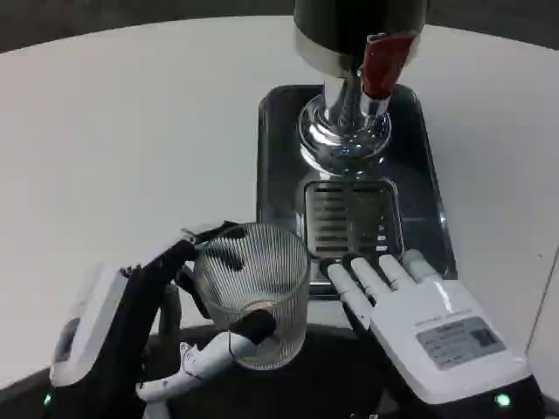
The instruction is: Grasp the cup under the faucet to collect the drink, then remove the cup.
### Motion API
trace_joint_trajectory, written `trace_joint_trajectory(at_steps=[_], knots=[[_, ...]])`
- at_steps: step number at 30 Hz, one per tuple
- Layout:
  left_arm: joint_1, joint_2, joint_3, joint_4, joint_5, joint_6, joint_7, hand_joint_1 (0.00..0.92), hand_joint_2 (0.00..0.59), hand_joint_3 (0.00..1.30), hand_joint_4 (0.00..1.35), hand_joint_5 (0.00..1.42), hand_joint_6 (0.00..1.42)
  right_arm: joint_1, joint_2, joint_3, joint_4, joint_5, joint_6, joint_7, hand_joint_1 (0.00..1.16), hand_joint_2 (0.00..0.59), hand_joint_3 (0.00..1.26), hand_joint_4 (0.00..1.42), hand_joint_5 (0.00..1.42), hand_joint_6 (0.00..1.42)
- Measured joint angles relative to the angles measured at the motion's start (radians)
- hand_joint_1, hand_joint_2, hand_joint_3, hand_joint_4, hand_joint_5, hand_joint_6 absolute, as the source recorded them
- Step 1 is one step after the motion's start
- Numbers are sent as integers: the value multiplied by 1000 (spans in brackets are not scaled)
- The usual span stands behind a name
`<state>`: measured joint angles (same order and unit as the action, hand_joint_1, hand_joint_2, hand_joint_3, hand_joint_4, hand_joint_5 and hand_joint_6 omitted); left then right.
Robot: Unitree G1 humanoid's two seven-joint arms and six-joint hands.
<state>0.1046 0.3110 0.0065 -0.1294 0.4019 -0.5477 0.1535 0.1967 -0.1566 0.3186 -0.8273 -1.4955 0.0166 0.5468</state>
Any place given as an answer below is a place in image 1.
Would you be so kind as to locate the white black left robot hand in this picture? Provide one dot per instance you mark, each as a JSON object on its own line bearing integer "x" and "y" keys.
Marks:
{"x": 131, "y": 305}

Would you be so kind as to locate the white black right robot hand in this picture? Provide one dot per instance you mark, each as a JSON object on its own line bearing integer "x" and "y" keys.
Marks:
{"x": 436, "y": 331}

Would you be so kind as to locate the clear ribbed glass cup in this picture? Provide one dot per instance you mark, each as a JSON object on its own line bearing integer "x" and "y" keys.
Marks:
{"x": 279, "y": 279}

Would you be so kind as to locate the slotted steel tray grid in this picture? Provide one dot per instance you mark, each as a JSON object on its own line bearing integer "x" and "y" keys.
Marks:
{"x": 349, "y": 214}

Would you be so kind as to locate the steel drip tray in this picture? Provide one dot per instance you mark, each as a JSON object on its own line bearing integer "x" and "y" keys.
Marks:
{"x": 279, "y": 183}

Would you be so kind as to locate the steel drink dispenser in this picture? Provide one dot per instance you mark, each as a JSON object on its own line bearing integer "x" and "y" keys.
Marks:
{"x": 336, "y": 43}

